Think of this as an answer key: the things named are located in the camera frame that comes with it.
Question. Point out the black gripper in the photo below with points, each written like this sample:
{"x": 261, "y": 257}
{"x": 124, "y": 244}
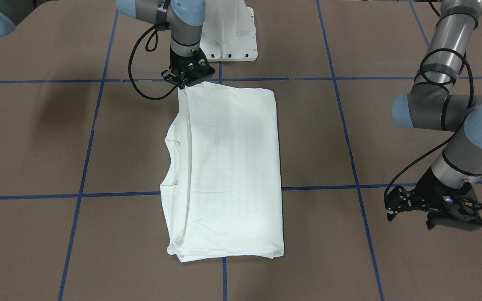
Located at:
{"x": 177, "y": 63}
{"x": 426, "y": 184}

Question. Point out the white long-sleeve printed shirt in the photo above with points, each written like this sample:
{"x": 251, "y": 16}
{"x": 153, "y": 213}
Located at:
{"x": 222, "y": 194}

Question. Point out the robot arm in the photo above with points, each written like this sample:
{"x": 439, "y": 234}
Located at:
{"x": 442, "y": 98}
{"x": 38, "y": 36}

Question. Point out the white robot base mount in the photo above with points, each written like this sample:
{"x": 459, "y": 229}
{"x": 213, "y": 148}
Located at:
{"x": 229, "y": 32}

